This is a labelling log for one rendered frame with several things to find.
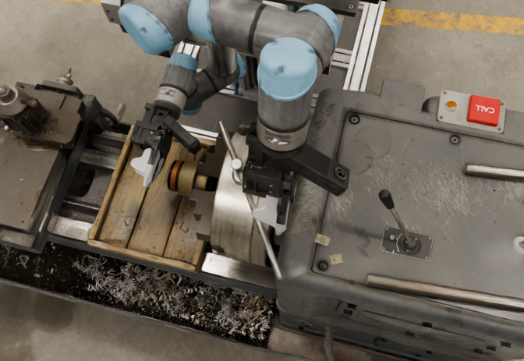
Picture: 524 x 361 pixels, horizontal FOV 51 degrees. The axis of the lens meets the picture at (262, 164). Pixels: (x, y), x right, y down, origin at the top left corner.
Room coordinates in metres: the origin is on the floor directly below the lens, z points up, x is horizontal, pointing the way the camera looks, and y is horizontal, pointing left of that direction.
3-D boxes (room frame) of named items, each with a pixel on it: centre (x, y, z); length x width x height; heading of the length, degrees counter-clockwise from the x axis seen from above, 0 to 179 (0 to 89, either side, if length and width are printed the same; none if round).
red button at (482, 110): (0.49, -0.47, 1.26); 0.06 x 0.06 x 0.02; 69
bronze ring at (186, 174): (0.50, 0.17, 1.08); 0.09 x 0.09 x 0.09; 69
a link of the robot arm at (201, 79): (0.79, 0.17, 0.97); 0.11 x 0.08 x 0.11; 118
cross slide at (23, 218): (0.69, 0.62, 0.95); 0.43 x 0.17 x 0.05; 159
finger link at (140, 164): (0.54, 0.28, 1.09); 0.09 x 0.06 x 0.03; 159
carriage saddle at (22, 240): (0.69, 0.67, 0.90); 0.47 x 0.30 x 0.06; 159
